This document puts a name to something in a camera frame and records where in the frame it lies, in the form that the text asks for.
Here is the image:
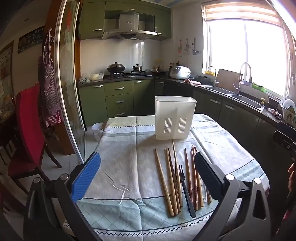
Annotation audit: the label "striped window blind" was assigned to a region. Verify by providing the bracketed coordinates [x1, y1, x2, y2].
[201, 0, 284, 24]

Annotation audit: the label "white rice cooker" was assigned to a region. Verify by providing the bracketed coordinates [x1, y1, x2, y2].
[170, 66, 191, 80]

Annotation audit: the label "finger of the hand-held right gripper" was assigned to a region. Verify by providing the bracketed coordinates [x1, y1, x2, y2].
[273, 130, 296, 161]

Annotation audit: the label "white plastic bags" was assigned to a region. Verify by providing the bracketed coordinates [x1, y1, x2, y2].
[80, 72, 104, 83]

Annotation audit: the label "dark wooden chair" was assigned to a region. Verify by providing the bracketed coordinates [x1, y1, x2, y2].
[0, 171, 30, 216]

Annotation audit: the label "pale patterned tablecloth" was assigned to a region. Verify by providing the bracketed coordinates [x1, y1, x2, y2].
[76, 113, 270, 241]

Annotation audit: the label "wooden cutting board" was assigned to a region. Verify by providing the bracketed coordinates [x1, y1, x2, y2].
[216, 68, 241, 92]

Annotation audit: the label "grey dish rag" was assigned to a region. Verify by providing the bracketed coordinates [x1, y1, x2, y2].
[265, 108, 283, 120]

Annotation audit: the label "person's pink patterned clothing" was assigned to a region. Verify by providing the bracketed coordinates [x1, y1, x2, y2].
[282, 192, 296, 233]

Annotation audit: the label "red checkered apron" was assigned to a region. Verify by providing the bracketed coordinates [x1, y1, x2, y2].
[38, 28, 62, 129]

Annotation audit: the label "dish rack with plates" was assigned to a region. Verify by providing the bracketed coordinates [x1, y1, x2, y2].
[280, 96, 296, 127]

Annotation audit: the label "tall steel faucet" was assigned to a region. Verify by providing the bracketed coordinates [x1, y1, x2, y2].
[232, 62, 253, 95]

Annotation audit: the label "steel double sink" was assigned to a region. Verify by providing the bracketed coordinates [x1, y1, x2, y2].
[200, 84, 265, 112]

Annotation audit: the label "person's right hand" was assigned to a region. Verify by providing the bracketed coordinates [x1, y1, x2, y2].
[288, 162, 296, 193]

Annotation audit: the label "kitchen window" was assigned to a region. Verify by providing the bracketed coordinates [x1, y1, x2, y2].
[203, 20, 290, 97]

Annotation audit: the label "green wall cabinets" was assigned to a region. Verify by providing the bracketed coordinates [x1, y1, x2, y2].
[78, 1, 173, 41]

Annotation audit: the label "small steel faucet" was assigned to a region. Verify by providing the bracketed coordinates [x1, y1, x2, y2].
[207, 66, 218, 88]

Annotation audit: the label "hanging kitchen tools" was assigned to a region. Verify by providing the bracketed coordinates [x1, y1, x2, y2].
[178, 38, 201, 57]

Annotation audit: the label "dark wall calendar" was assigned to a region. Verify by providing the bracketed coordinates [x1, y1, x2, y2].
[18, 26, 44, 54]

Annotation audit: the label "dark cooking pot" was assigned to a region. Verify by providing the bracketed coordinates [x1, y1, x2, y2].
[196, 74, 212, 85]

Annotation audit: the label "black gas stove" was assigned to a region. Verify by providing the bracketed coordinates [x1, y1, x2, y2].
[108, 71, 153, 78]

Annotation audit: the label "dark base cabinets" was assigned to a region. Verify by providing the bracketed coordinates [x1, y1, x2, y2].
[154, 80, 296, 176]

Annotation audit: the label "black wok with lid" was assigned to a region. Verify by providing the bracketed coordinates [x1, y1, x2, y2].
[107, 62, 126, 74]

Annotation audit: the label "framed wall picture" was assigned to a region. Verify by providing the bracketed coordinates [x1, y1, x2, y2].
[0, 40, 15, 110]

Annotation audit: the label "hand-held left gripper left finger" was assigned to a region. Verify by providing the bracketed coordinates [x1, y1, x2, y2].
[23, 152, 102, 241]

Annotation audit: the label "sliding glass door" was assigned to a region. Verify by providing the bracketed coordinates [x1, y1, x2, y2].
[54, 0, 86, 164]

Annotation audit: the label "white plastic utensil holder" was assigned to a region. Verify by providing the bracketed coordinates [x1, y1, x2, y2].
[155, 96, 197, 140]

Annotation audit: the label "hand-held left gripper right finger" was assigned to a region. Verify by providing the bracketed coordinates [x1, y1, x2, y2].
[195, 151, 271, 241]

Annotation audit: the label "green base cabinets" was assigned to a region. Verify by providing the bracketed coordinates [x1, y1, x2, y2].
[78, 78, 156, 128]

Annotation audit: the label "steel range hood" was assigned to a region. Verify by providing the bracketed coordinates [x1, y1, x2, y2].
[101, 13, 158, 41]

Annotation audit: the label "red covered chair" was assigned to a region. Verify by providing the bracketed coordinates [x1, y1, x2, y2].
[7, 83, 62, 184]

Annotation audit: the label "black plastic fork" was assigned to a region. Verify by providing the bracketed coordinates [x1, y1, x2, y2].
[175, 164, 196, 219]

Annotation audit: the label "white trash bin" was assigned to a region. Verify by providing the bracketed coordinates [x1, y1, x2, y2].
[92, 122, 105, 142]

